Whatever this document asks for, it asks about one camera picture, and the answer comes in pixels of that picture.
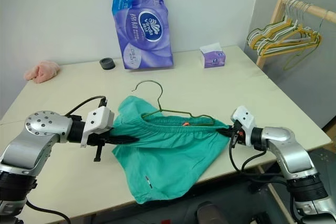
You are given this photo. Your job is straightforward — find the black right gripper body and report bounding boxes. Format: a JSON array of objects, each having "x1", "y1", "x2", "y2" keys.
[{"x1": 232, "y1": 121, "x2": 247, "y2": 146}]

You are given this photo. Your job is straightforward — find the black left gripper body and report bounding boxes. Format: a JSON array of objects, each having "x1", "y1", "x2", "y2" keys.
[{"x1": 86, "y1": 132, "x2": 114, "y2": 162}]

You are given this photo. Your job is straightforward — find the green shorts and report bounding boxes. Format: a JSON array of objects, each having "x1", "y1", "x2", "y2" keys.
[{"x1": 111, "y1": 95, "x2": 232, "y2": 205}]

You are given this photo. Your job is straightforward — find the olive green wire hanger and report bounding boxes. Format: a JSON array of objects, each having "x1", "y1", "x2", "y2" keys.
[{"x1": 131, "y1": 80, "x2": 216, "y2": 128}]

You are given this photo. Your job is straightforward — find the green hanger on rack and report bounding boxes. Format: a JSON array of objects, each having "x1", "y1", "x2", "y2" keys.
[{"x1": 282, "y1": 16, "x2": 323, "y2": 71}]

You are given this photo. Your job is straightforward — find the purple tissue box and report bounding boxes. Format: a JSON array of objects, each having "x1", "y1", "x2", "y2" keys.
[{"x1": 199, "y1": 42, "x2": 227, "y2": 69}]

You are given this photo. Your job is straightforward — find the black round cap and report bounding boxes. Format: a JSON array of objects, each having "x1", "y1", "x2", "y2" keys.
[{"x1": 99, "y1": 57, "x2": 117, "y2": 71}]

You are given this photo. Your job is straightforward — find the dark rounded shape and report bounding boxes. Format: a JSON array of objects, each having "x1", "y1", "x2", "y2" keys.
[{"x1": 196, "y1": 201, "x2": 224, "y2": 224}]

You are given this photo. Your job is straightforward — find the pink fluffy cloth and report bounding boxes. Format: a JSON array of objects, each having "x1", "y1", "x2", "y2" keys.
[{"x1": 23, "y1": 60, "x2": 61, "y2": 84}]

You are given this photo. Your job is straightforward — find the purple tissue roll pack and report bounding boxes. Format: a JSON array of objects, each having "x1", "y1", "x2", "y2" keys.
[{"x1": 109, "y1": 0, "x2": 175, "y2": 71}]

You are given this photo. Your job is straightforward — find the hangers on wooden rack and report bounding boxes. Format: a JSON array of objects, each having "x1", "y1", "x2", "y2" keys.
[{"x1": 255, "y1": 0, "x2": 336, "y2": 69}]

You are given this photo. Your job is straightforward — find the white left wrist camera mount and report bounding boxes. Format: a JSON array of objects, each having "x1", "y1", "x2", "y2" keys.
[{"x1": 79, "y1": 106, "x2": 116, "y2": 148}]

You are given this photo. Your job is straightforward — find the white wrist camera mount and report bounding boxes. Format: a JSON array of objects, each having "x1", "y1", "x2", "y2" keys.
[
  {"x1": 79, "y1": 106, "x2": 116, "y2": 148},
  {"x1": 230, "y1": 105, "x2": 257, "y2": 131}
]

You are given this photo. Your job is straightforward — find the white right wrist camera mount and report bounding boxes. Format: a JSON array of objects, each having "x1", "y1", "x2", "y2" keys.
[{"x1": 230, "y1": 105, "x2": 257, "y2": 131}]

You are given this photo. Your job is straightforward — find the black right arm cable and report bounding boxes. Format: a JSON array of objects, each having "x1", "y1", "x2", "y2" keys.
[{"x1": 228, "y1": 129, "x2": 290, "y2": 183}]

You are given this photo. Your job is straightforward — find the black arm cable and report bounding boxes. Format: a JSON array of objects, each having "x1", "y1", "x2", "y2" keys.
[
  {"x1": 25, "y1": 95, "x2": 109, "y2": 222},
  {"x1": 228, "y1": 129, "x2": 290, "y2": 183}
]

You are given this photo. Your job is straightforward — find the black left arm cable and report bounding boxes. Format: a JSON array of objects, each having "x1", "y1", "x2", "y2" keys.
[{"x1": 25, "y1": 95, "x2": 109, "y2": 222}]

